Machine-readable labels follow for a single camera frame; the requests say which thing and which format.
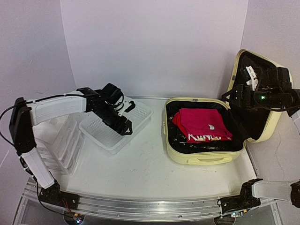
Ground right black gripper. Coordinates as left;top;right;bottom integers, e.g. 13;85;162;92
222;85;285;112

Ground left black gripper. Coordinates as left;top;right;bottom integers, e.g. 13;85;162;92
94;104;133;136

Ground white perforated plastic basket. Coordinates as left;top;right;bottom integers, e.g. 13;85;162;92
79;97;153;155

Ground red Kungfu print t-shirt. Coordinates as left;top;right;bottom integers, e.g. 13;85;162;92
172;113;233;144

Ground pale yellow hard-shell suitcase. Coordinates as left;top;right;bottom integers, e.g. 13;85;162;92
164;49;294;165

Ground white plastic drawer organizer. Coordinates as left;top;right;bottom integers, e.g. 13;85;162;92
33;115;84;175

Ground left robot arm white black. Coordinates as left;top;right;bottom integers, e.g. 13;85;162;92
9;83;135;205

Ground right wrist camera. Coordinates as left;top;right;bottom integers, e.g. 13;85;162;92
240;66;259;91

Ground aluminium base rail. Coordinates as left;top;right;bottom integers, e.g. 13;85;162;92
23;179;274;222

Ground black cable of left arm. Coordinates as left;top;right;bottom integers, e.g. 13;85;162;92
0;105;19;146

